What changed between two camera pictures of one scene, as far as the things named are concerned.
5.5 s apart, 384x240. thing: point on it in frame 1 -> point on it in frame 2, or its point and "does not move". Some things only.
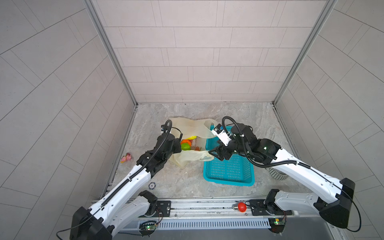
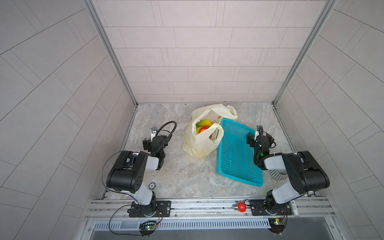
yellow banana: x=192 y=137 -> x=203 y=122
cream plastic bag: x=191 y=127 -> x=203 y=144
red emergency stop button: x=242 y=207 does not move
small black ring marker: x=152 y=185 does not move
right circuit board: x=277 y=225 does not move
